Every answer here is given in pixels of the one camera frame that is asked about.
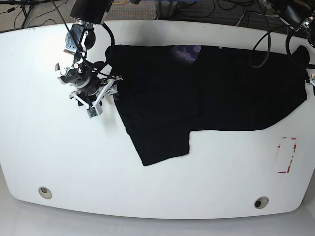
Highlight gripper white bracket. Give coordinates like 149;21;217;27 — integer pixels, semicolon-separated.
69;76;123;118
305;73;315;95

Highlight black t-shirt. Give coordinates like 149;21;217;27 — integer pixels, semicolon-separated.
105;45;309;166

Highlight red tape marking rectangle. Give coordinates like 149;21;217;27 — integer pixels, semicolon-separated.
275;137;297;174

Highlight left table grommet hole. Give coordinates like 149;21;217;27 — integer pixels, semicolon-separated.
38;186;52;200

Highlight table grommet hole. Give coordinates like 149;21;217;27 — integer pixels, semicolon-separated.
38;186;52;200
254;196;269;209

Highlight black tripod stand legs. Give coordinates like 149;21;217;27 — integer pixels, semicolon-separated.
0;0;60;33

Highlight right table grommet hole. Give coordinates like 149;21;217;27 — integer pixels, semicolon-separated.
254;196;269;209

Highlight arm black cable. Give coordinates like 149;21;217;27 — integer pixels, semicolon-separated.
250;0;315;71
51;0;119;82

